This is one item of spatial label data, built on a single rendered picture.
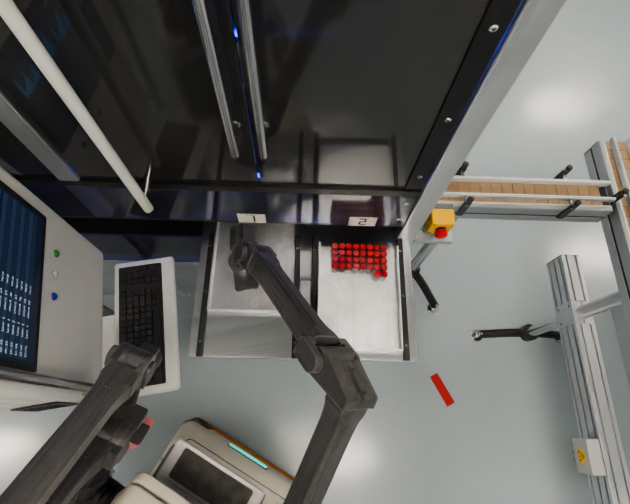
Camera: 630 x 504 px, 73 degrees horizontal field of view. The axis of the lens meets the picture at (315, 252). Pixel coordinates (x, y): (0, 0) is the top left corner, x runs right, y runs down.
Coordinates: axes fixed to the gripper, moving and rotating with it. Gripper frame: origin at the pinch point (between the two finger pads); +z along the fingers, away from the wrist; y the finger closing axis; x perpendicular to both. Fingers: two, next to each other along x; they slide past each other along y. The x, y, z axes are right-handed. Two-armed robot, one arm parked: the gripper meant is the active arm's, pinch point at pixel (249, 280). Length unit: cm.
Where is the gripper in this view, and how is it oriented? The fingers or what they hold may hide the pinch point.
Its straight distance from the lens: 129.5
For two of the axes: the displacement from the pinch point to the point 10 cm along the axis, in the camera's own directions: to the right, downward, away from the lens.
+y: -1.4, -9.4, 3.2
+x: -9.9, 1.3, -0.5
